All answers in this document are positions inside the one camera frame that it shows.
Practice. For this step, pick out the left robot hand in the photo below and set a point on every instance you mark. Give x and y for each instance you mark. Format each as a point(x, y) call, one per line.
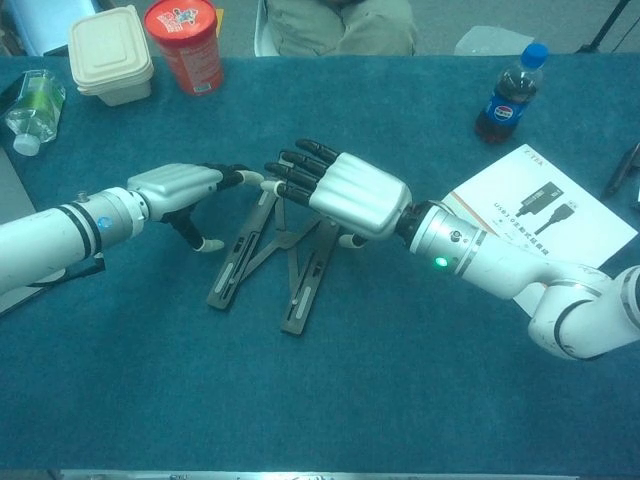
point(175, 185)

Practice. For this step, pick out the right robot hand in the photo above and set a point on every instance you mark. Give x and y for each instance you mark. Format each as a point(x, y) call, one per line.
point(360, 195)

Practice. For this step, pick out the black folding laptop stand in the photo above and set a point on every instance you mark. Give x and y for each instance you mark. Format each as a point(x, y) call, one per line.
point(300, 295)

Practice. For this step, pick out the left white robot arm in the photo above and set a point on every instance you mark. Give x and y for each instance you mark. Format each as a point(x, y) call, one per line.
point(50, 240)

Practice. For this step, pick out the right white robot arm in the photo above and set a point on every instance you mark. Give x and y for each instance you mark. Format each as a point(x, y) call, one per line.
point(500, 265)

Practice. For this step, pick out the grey closed laptop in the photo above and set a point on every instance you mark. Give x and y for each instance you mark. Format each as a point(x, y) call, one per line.
point(12, 185)

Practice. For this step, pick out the beige lidded food container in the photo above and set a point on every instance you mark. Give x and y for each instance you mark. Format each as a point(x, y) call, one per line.
point(110, 55)

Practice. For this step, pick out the clear green-label water bottle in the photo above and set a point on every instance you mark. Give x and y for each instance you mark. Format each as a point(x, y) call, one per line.
point(35, 105)

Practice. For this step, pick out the cola bottle with blue cap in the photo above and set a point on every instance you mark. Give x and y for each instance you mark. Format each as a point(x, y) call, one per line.
point(502, 112)

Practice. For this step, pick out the seated person in beige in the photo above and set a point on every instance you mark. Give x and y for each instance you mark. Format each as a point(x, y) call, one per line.
point(325, 25)

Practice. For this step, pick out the light blue chair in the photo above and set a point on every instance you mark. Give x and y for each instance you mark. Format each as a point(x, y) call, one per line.
point(40, 25)

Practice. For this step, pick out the blue felt table cloth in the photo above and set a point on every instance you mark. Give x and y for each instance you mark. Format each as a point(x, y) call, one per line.
point(200, 400)

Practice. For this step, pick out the black tripod leg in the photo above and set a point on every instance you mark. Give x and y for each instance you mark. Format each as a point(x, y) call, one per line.
point(607, 22)

